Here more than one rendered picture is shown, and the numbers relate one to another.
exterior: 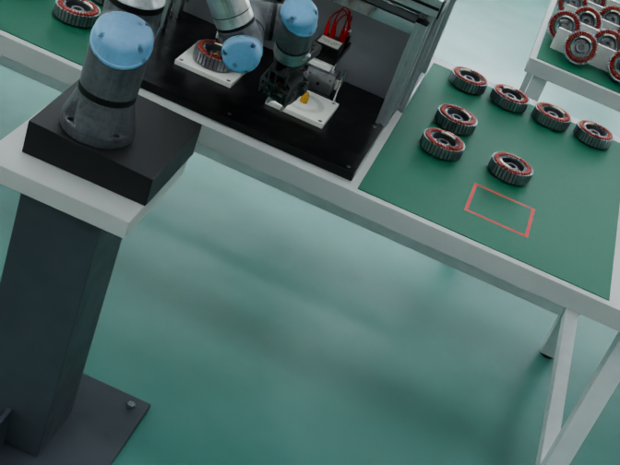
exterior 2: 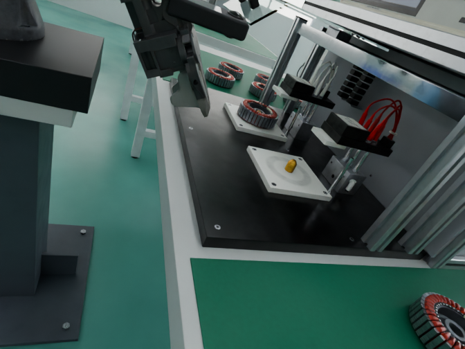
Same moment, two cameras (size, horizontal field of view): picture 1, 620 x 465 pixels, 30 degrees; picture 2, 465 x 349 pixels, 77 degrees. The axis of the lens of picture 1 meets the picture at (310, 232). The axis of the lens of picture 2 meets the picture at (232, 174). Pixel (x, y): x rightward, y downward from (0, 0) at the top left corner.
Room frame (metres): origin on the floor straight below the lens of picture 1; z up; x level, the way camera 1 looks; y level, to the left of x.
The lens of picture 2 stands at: (2.18, -0.29, 1.05)
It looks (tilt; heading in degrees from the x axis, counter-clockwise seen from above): 30 degrees down; 57
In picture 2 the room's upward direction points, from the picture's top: 24 degrees clockwise
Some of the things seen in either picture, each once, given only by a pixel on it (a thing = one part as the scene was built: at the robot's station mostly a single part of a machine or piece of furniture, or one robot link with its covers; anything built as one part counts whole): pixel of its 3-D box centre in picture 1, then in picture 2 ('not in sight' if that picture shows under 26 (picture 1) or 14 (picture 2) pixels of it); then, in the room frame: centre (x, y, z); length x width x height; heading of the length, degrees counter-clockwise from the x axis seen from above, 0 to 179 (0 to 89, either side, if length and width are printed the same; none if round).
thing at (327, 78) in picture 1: (321, 77); (342, 174); (2.73, 0.12, 0.80); 0.08 x 0.05 x 0.06; 84
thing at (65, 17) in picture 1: (77, 11); (220, 77); (2.62, 0.73, 0.77); 0.11 x 0.11 x 0.04
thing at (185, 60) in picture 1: (213, 64); (254, 121); (2.61, 0.37, 0.78); 0.15 x 0.15 x 0.01; 84
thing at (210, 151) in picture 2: (257, 88); (270, 150); (2.61, 0.25, 0.76); 0.64 x 0.47 x 0.02; 84
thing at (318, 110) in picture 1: (303, 103); (287, 172); (2.58, 0.13, 0.78); 0.15 x 0.15 x 0.01; 84
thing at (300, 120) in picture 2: not in sight; (299, 126); (2.75, 0.36, 0.80); 0.08 x 0.05 x 0.06; 84
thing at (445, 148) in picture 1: (442, 144); (452, 332); (2.68, -0.23, 0.77); 0.11 x 0.11 x 0.04
